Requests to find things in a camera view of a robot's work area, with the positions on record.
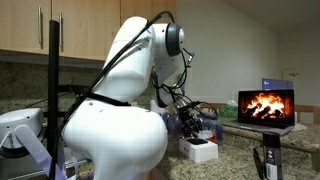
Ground clear seal tape roll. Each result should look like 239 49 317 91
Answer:
198 130 216 141

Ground white device with strap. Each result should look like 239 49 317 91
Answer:
0 107 46 159

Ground wooden chair back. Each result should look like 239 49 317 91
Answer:
294 104 320 124

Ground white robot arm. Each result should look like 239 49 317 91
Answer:
62 16 184 180

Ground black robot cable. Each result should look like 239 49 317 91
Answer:
53 10 219 180

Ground black vertical pole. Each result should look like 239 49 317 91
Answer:
48 20 59 180

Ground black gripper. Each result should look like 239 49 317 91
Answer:
177 107 200 138

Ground Fiji water bottle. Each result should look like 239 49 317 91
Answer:
212 117 223 144

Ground green tissue box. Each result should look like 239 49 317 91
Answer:
219 100 238 117

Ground open laptop showing fire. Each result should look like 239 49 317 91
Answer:
222 89 295 136

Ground wooden upper cabinets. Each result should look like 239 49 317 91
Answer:
0 0 177 60

